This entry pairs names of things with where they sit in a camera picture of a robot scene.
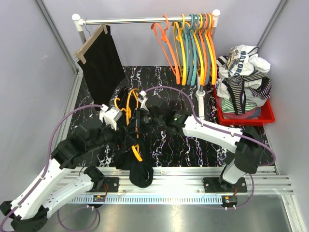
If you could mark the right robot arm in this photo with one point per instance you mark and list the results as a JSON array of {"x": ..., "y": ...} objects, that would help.
[{"x": 245, "y": 144}]

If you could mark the wrist white camera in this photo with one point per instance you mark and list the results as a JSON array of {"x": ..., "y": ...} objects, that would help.
[
  {"x": 142, "y": 99},
  {"x": 110, "y": 116}
]

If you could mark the purple striped garment pile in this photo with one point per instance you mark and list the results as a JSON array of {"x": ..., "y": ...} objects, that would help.
[{"x": 240, "y": 94}]

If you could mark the white tank top navy trim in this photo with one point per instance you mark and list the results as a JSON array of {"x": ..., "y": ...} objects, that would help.
[{"x": 244, "y": 61}]

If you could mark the black garment on beige hanger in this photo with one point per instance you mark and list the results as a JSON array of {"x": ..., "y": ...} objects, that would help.
[{"x": 103, "y": 70}]

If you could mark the orange empty hanger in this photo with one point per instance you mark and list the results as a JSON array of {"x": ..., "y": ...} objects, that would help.
[
  {"x": 205, "y": 49},
  {"x": 212, "y": 51}
]

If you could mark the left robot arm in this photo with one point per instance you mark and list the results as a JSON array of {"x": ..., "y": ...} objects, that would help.
[{"x": 32, "y": 209}]

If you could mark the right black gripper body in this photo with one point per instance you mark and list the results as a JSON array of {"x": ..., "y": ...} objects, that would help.
[{"x": 144, "y": 120}]

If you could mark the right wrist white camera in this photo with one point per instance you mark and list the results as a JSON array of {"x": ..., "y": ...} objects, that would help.
[{"x": 142, "y": 99}]

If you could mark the black marble patterned mat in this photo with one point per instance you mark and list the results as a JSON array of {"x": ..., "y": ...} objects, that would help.
[{"x": 165, "y": 150}]

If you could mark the teal empty hanger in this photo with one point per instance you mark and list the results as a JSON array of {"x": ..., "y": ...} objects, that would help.
[
  {"x": 188, "y": 53},
  {"x": 192, "y": 52}
]

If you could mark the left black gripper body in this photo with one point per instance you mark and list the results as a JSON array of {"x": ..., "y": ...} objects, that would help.
[{"x": 119, "y": 143}]

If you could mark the metal clothes rack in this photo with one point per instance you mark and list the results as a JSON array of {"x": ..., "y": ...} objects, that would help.
[{"x": 163, "y": 30}]

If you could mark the black white striped tank top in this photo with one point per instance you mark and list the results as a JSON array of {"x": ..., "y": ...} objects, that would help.
[{"x": 223, "y": 62}]

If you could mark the beige wooden hanger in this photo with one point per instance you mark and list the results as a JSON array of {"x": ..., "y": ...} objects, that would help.
[{"x": 89, "y": 42}]

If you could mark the aluminium mounting rail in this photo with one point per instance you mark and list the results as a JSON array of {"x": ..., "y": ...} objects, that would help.
[{"x": 193, "y": 185}]

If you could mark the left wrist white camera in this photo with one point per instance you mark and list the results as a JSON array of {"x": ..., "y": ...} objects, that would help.
[{"x": 110, "y": 116}]

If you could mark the yellow empty hanger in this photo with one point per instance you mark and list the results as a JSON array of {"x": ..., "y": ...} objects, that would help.
[{"x": 198, "y": 26}]

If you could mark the red plastic bin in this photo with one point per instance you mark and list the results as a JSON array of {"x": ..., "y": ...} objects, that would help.
[{"x": 256, "y": 117}]

